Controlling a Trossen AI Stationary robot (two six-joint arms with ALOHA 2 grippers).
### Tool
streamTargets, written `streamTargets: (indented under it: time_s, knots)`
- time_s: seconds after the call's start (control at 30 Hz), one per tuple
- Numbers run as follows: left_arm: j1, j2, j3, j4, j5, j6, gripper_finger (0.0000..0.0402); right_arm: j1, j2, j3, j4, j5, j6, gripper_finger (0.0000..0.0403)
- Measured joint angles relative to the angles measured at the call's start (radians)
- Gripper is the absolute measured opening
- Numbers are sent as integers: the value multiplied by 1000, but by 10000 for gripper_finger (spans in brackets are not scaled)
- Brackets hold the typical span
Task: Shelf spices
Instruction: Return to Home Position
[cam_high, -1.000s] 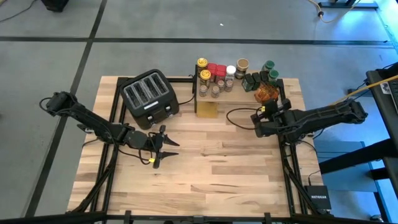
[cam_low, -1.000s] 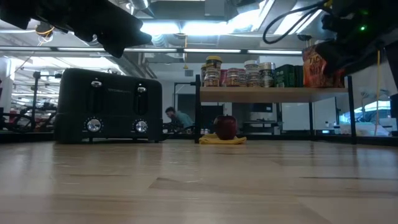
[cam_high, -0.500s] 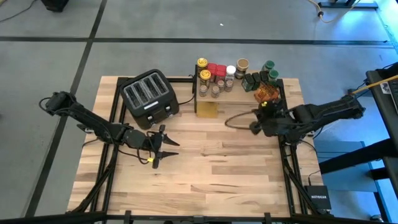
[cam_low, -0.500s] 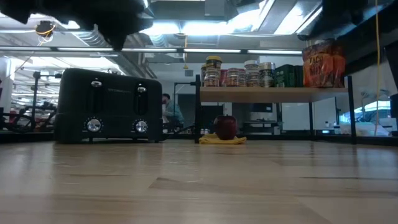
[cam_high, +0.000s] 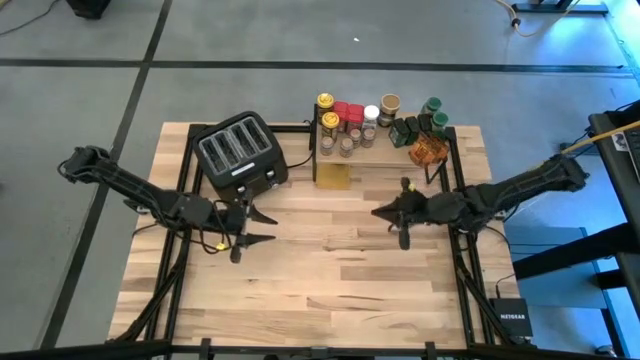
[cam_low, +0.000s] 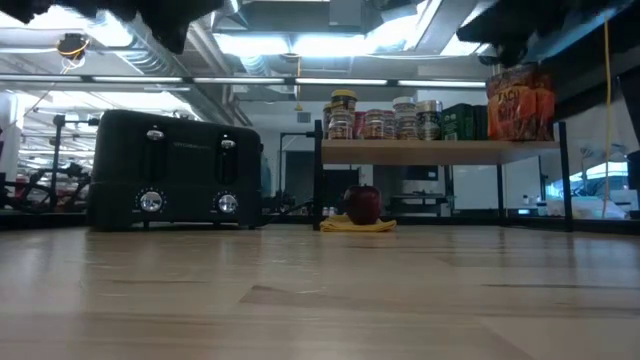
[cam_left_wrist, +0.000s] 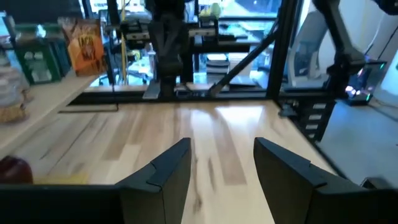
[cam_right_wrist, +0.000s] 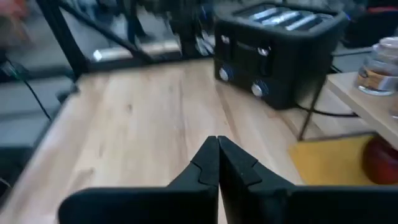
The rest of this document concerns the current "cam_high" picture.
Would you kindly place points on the black stand base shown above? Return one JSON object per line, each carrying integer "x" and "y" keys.
{"x": 550, "y": 7}

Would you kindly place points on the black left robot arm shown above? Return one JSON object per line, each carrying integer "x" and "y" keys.
{"x": 125, "y": 182}

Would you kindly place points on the black Netgear network switch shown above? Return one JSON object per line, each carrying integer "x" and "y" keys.
{"x": 511, "y": 317}

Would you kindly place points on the black four-slot toaster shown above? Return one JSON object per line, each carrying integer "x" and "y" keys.
{"x": 240, "y": 150}

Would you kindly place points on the red-lidded smoked paprika tin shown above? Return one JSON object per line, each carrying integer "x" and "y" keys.
{"x": 355, "y": 117}
{"x": 340, "y": 115}

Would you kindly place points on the black floor box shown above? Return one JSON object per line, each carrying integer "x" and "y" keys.
{"x": 89, "y": 7}

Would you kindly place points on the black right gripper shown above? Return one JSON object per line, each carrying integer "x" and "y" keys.
{"x": 420, "y": 207}

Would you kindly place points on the green-lidded oregano spice jar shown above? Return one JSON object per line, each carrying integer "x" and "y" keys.
{"x": 431, "y": 106}
{"x": 440, "y": 120}

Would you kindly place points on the wooden shelf with black frame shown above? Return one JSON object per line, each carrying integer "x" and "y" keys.
{"x": 385, "y": 156}

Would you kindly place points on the yellow flat pad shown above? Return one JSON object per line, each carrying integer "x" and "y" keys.
{"x": 333, "y": 176}

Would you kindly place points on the black equipment cart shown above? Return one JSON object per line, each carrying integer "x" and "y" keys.
{"x": 625, "y": 200}

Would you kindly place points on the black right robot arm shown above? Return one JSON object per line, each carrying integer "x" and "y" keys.
{"x": 525, "y": 187}

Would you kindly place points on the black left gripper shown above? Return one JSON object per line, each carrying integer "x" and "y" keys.
{"x": 232, "y": 217}

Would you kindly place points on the yellow-lidded spice jar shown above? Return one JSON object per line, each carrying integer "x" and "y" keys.
{"x": 330, "y": 121}
{"x": 325, "y": 101}

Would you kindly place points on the white-lidded spice jar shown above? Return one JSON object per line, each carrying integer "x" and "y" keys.
{"x": 371, "y": 115}

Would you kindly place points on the wide jar with tan lid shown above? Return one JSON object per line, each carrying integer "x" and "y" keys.
{"x": 389, "y": 105}

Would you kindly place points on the dark green pepper tin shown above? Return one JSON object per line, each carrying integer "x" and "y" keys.
{"x": 412, "y": 127}
{"x": 425, "y": 122}
{"x": 399, "y": 132}

